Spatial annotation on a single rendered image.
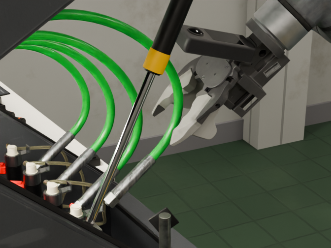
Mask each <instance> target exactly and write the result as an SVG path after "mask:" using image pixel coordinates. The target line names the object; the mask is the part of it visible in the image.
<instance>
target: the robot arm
mask: <svg viewBox="0 0 331 248"><path fill-rule="evenodd" d="M254 17H255V19H254V20H253V19H252V18H251V19H250V20H249V21H248V22H247V23H246V24H245V25H246V26H247V27H248V28H249V29H250V30H251V31H252V32H253V33H252V34H251V35H250V36H248V37H247V38H245V37H244V36H243V35H239V34H234V33H228V32H223V31H215V30H210V29H204V28H198V27H193V26H187V25H183V26H182V28H181V31H180V33H179V35H178V38H177V40H176V43H177V44H178V45H179V47H180V48H181V49H182V50H183V51H184V52H185V53H189V54H196V55H201V56H200V57H198V58H196V59H194V60H192V61H190V62H189V63H188V64H187V65H185V66H184V67H183V68H182V69H181V70H180V72H179V73H178V77H179V79H180V82H181V86H182V91H183V108H186V109H190V111H189V112H188V114H187V115H186V116H184V117H183V118H182V120H181V122H180V124H179V125H178V126H177V127H176V128H175V129H173V130H172V134H171V139H170V143H169V144H170V145H172V146H175V145H177V144H179V143H181V142H182V141H184V140H185V139H187V138H188V137H189V136H190V135H193V136H196V137H199V138H202V139H206V140H210V139H212V138H213V137H214V136H215V135H216V133H217V128H216V125H215V123H214V118H215V116H216V115H217V113H218V112H219V110H220V107H221V106H222V105H225V106H226V107H227V108H229V109H232V110H233V111H234V112H235V113H237V114H238V115H239V116H240V117H243V116H244V115H245V114H246V113H248V112H249V111H250V110H251V109H252V108H253V107H254V106H255V105H256V104H257V103H258V102H259V101H260V100H261V99H262V98H263V97H264V96H265V95H266V93H265V91H264V90H263V86H264V85H265V84H266V83H267V82H268V81H269V80H270V79H272V78H273V77H274V76H275V75H276V74H277V73H278V72H279V71H280V70H281V69H282V68H283V67H284V66H285V65H286V64H287V63H288V62H289V61H290V60H289V58H288V57H287V56H286V55H285V54H284V53H285V52H284V50H285V49H286V50H287V51H289V50H291V49H292V48H293V47H294V46H295V45H296V44H297V43H298V42H299V41H300V40H301V39H302V38H303V37H304V36H305V35H306V34H307V33H308V32H309V31H310V30H313V31H315V32H316V33H318V34H319V35H320V36H322V37H323V38H324V39H325V40H326V41H328V42H329V43H330V44H331V0H267V1H266V2H265V3H264V4H263V5H262V6H261V7H260V8H259V9H258V10H257V11H256V12H255V13H254ZM202 89H203V90H204V91H206V92H207V93H208V95H207V94H204V95H201V96H198V97H196V94H197V93H198V92H199V91H201V90H202ZM254 97H256V98H257V100H256V101H254V102H253V103H252V104H251V105H250V106H249V107H248V108H247V109H246V110H243V108H244V107H245V106H246V105H247V104H248V103H249V102H250V101H251V100H252V99H253V98H254ZM170 104H174V96H173V89H172V86H171V83H170V84H169V86H168V87H167V88H166V89H165V91H164V92H163V94H162V96H161V97H160V99H159V100H158V102H157V104H156V106H155V107H154V109H153V111H152V115H153V116H154V117H155V116H156V115H158V114H159V113H161V112H162V111H164V110H165V109H166V108H167V107H168V106H169V105H170Z"/></svg>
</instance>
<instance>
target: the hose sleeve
mask: <svg viewBox="0 0 331 248"><path fill-rule="evenodd" d="M155 163H156V161H155V159H154V158H153V157H152V156H151V155H146V156H145V157H144V158H143V159H142V160H141V161H140V162H139V163H138V164H137V166H136V167H135V168H134V169H133V170H132V171H131V172H130V173H129V174H127V175H126V176H125V177H124V178H123V179H122V180H121V181H120V182H119V183H118V184H117V185H116V186H115V188H114V189H113V190H112V191H111V192H112V193H113V194H114V195H115V196H116V197H117V198H118V199H119V200H120V199H121V198H122V197H123V196H124V195H125V194H126V193H127V192H128V191H129V190H130V189H131V188H132V187H133V186H134V185H135V184H136V183H137V182H138V181H139V179H140V178H141V177H142V176H143V175H144V174H145V173H147V172H148V170H149V169H151V167H152V166H153V165H154V164H155Z"/></svg>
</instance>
